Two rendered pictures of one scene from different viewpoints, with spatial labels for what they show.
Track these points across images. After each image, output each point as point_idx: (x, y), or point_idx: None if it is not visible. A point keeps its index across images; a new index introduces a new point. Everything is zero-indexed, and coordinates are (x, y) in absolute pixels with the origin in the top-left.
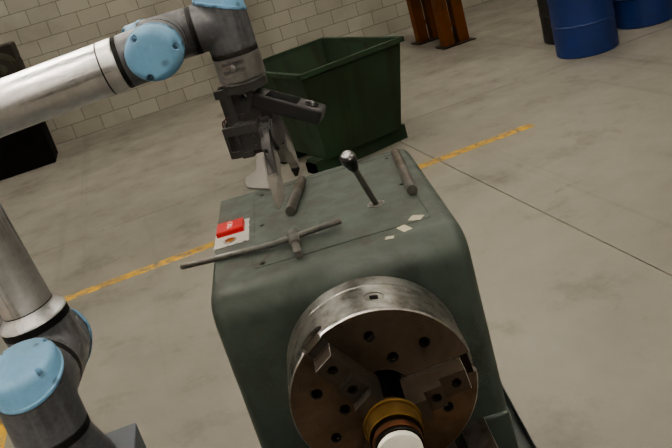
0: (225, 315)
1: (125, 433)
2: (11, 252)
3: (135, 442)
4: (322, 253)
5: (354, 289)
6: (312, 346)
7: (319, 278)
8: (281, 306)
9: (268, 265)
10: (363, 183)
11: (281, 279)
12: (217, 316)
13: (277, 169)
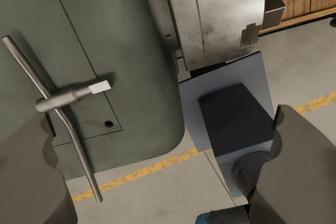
0: (182, 134)
1: (224, 159)
2: None
3: (234, 150)
4: (100, 50)
5: None
6: (256, 33)
7: (147, 46)
8: (170, 84)
9: (117, 115)
10: None
11: (150, 92)
12: (181, 141)
13: (329, 166)
